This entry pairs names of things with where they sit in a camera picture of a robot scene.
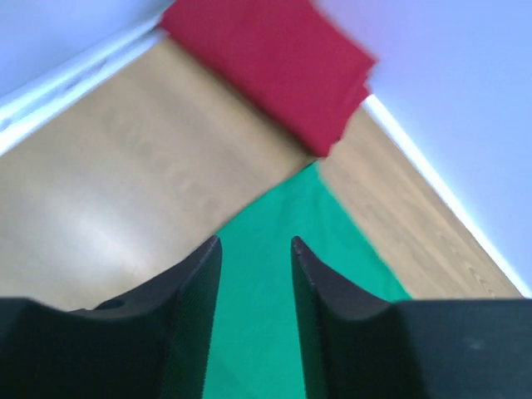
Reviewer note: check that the aluminium frame rail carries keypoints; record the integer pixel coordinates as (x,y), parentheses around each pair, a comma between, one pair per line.
(31,106)

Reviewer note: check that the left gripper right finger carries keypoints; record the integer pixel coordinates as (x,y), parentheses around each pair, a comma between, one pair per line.
(356,345)

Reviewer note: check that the green t-shirt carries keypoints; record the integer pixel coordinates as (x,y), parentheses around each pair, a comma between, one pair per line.
(254,350)

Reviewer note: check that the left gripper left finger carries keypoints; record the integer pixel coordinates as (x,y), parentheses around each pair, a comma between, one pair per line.
(150,342)

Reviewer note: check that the folded red t-shirt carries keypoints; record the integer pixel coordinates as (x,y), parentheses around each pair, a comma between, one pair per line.
(285,57)

